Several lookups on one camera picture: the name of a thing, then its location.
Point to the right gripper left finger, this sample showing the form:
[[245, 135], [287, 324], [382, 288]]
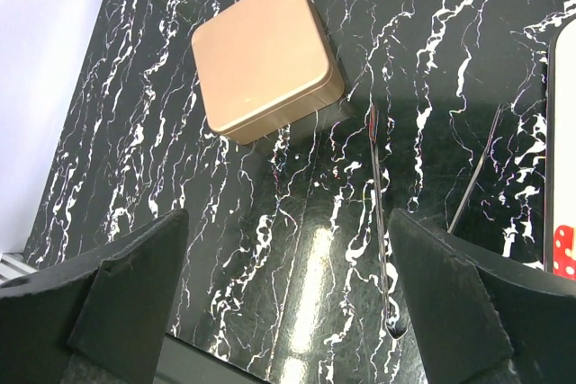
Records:
[[106, 309]]

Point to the brown tin lid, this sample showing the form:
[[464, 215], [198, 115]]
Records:
[[259, 37]]

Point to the silver metal tongs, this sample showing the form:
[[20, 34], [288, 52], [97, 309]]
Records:
[[394, 331]]

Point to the brown tin box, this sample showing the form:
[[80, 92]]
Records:
[[245, 109]]

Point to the strawberry pattern tray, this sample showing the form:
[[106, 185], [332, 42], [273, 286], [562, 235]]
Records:
[[559, 200]]

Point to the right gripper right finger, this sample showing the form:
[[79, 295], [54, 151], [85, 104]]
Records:
[[479, 317]]

